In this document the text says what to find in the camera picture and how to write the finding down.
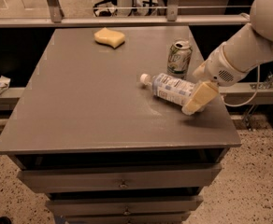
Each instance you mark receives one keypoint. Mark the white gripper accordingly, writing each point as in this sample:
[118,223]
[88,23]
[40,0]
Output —
[217,65]

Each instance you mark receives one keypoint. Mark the blue plastic water bottle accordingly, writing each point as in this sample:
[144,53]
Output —
[171,89]

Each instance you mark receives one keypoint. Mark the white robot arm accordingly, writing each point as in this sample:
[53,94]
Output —
[248,48]

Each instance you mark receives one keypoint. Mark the green 7up can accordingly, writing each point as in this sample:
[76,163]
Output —
[179,57]

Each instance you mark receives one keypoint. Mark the yellow sponge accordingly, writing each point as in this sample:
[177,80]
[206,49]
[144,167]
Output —
[109,37]

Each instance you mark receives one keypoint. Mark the middle grey drawer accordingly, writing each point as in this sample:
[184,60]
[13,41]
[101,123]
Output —
[125,206]

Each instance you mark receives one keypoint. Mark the grey drawer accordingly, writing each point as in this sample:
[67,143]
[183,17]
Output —
[120,178]
[169,218]
[125,206]

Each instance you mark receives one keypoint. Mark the grey drawer cabinet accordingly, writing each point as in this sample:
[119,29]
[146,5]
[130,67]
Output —
[84,107]

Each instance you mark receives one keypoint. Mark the black office chair base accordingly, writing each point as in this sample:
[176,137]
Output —
[107,5]

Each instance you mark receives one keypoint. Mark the bottom grey drawer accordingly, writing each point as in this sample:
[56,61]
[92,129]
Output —
[169,218]

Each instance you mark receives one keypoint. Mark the top grey drawer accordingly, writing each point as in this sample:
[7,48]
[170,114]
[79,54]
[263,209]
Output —
[120,178]

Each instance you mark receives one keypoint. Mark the black shoe tip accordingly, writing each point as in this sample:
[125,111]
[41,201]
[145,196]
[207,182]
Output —
[5,220]

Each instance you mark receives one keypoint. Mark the metal railing frame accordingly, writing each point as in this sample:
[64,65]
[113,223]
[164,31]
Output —
[82,13]

